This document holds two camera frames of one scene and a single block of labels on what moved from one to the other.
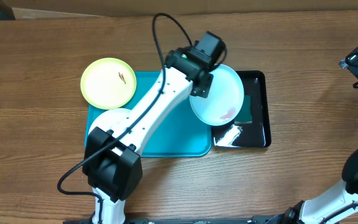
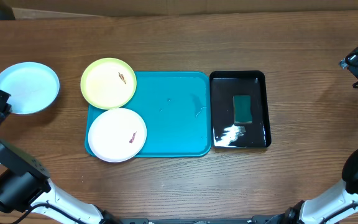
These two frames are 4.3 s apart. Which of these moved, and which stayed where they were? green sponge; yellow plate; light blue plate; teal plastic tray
Moved: light blue plate
Stayed: green sponge; teal plastic tray; yellow plate
